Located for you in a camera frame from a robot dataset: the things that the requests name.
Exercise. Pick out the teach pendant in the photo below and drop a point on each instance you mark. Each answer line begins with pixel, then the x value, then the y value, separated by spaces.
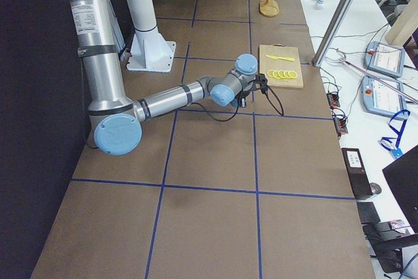
pixel 385 59
pixel 379 99

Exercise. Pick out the far teach pendant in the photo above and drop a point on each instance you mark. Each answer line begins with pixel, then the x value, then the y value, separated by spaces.
pixel 385 59

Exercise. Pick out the wooden cup rack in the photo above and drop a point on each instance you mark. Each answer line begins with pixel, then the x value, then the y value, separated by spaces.
pixel 269 8

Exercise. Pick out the black monitor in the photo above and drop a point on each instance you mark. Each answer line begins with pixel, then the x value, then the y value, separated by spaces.
pixel 401 176

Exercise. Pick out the yellow plastic knife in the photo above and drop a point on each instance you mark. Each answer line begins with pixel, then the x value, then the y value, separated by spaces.
pixel 291 59

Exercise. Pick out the lemon slice four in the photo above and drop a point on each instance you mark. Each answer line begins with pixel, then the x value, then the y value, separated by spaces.
pixel 287 74

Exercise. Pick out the bamboo cutting board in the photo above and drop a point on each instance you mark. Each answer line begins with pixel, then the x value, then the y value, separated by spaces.
pixel 266 64

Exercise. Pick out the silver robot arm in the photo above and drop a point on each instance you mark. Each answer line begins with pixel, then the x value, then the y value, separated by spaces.
pixel 115 118

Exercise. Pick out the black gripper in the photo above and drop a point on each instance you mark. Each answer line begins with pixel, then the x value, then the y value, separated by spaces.
pixel 242 102

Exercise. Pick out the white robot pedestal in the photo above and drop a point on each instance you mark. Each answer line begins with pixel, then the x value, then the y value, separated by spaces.
pixel 149 50

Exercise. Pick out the near teach pendant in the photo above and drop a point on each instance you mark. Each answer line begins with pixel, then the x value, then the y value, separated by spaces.
pixel 379 99

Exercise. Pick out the aluminium frame post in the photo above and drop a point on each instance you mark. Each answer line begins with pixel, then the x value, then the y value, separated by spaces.
pixel 331 31

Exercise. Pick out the lemon slice two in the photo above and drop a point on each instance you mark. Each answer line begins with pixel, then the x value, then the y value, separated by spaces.
pixel 277 75

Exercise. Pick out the black box with label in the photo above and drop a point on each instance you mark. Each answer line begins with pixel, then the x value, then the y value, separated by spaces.
pixel 356 173

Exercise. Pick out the lemon slice three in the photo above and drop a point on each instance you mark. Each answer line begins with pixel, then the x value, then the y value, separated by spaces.
pixel 282 74

